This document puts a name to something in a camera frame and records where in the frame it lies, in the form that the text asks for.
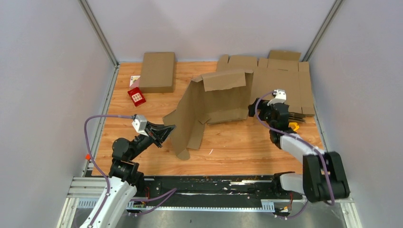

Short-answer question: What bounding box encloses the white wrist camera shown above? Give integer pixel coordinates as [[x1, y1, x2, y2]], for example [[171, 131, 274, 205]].
[[268, 89, 287, 106], [132, 114, 148, 136]]

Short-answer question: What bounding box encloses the stack of flat cardboard sheets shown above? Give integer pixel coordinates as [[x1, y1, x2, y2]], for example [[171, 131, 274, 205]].
[[216, 50, 315, 116]]

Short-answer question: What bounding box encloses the playing card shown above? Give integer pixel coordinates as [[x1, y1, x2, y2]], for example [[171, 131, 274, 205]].
[[129, 75, 141, 89]]

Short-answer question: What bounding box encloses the red plastic window block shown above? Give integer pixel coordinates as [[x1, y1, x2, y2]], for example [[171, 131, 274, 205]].
[[127, 87, 146, 107]]

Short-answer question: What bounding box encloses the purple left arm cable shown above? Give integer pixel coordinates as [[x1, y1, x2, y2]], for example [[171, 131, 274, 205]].
[[83, 114, 177, 228]]

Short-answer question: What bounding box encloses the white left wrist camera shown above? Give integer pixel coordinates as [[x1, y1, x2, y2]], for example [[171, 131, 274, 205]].
[[132, 114, 148, 136]]

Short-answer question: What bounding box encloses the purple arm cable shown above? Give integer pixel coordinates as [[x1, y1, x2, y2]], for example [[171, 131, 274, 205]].
[[254, 91, 336, 220], [83, 114, 177, 228]]

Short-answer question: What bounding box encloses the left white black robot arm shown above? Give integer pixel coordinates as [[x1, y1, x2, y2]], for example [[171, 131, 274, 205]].
[[81, 122, 176, 228]]

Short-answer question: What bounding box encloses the yellow plastic triangle block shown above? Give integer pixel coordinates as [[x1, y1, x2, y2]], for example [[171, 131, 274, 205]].
[[289, 122, 300, 132]]

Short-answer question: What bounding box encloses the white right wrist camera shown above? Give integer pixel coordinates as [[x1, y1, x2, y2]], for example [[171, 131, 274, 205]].
[[268, 89, 287, 106]]

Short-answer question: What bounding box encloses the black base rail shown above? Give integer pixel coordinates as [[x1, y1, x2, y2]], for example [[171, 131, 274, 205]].
[[134, 174, 307, 209]]

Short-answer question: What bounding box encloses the closed brown cardboard box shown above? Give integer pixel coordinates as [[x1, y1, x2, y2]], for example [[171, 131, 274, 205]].
[[139, 52, 176, 94]]

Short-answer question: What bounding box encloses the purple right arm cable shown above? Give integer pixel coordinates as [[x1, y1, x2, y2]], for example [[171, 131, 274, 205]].
[[254, 91, 336, 220]]

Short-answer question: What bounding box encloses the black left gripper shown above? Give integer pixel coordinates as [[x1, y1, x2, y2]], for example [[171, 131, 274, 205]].
[[129, 120, 176, 161]]

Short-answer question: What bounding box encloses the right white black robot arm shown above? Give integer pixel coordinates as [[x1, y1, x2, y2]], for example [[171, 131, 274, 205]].
[[248, 98, 350, 204]]

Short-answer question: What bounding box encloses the brown cardboard box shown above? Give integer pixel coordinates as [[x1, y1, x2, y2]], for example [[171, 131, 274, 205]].
[[163, 69, 254, 160], [139, 52, 176, 94]]

